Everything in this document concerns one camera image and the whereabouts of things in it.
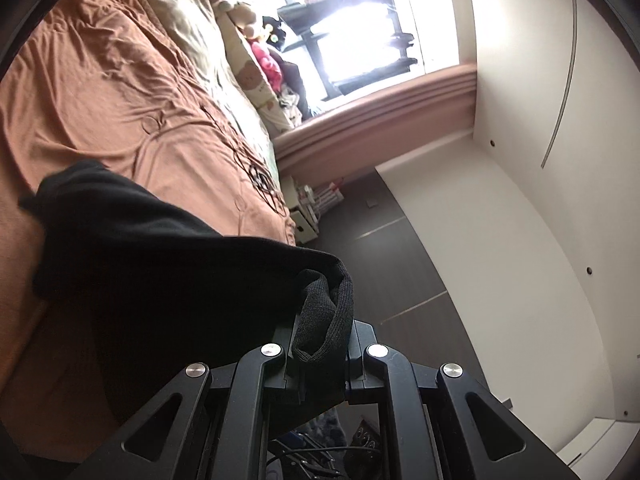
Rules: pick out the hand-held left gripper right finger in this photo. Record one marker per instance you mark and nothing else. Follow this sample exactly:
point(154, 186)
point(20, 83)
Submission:
point(390, 380)

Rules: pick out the long dark hanging garment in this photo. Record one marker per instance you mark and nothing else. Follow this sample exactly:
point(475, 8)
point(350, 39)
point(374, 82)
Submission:
point(340, 2)

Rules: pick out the pink plush toy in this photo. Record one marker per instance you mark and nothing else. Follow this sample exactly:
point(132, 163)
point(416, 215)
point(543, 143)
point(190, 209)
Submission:
point(265, 62)

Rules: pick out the black and white plush toy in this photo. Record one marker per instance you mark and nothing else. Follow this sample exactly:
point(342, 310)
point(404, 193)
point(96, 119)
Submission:
point(277, 32)

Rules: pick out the white nightstand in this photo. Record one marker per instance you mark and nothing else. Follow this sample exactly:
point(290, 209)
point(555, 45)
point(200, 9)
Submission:
point(302, 220)

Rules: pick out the orange blanket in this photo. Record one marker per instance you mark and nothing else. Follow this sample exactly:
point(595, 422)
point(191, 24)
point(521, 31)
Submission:
point(100, 85)

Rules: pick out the small dark hanging garment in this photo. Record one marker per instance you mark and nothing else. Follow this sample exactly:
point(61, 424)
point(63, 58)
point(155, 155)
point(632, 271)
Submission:
point(402, 39)

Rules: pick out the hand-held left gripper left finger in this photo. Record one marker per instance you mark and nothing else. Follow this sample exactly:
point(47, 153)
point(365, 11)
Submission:
point(255, 380)

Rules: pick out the black sweatshirt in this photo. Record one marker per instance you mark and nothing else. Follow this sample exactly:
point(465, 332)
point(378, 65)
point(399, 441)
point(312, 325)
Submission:
point(175, 270)

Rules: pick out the beige plush toy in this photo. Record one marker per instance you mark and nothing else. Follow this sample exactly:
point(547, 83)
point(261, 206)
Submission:
point(237, 17)

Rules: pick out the beige bed sheet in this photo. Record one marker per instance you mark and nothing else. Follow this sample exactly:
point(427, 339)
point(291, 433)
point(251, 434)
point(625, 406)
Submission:
point(190, 20)

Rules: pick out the white rack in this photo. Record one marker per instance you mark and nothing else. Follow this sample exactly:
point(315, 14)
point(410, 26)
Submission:
point(327, 195)

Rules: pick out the bear print window cushion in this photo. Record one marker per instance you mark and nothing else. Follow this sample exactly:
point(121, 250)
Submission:
point(250, 77)

